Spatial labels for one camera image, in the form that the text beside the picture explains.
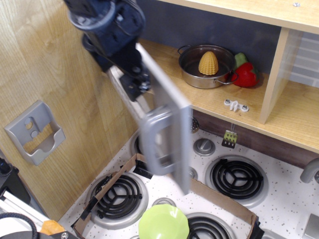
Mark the orange object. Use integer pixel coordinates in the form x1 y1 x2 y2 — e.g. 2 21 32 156
40 220 65 236

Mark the black device at left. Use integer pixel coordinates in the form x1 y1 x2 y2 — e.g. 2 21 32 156
0 158 31 205

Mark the white door latch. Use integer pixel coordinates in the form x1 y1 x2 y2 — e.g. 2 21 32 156
224 99 249 113

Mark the green toy spatula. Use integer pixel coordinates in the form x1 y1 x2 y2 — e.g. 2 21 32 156
222 123 238 149

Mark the brown cardboard strip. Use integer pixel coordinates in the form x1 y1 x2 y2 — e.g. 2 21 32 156
72 154 264 239

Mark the grey toy faucet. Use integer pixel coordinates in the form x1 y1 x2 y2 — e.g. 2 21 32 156
300 158 319 183

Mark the front right stove burner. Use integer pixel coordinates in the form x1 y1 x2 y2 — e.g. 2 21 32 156
186 212 237 239

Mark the steel cooking pot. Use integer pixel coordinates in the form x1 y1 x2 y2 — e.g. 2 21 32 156
178 45 239 89

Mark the silver toy strainer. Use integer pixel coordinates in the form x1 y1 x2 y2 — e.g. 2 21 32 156
191 117 199 133

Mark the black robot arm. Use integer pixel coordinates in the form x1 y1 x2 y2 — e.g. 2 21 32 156
65 0 151 102

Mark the back right stove burner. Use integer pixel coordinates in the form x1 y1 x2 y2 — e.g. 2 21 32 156
204 155 269 209

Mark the front left stove burner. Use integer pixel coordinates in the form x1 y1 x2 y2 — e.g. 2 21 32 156
91 172 149 230

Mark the silver microwave door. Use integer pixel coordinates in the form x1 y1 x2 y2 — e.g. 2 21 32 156
107 44 191 194

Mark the yellow toy corn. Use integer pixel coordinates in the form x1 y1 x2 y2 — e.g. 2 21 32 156
198 51 219 76

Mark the black braided cable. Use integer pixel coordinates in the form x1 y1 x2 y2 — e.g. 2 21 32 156
0 212 38 239

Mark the grey wall holder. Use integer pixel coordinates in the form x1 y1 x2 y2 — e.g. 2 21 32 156
4 100 66 166

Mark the back left stove burner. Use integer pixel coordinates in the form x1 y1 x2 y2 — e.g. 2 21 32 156
130 131 143 155

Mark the green plastic plate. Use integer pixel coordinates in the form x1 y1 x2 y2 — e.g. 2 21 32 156
138 204 189 239

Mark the stove burner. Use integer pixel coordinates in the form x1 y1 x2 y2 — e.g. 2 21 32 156
186 212 237 239
130 131 143 155
91 172 149 230
204 155 269 209

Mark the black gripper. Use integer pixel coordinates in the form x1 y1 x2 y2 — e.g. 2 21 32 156
86 0 150 102

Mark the red toy pepper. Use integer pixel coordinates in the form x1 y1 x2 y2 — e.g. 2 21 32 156
231 62 260 88

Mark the grey stove knob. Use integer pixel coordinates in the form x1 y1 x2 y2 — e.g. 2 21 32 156
193 138 216 156

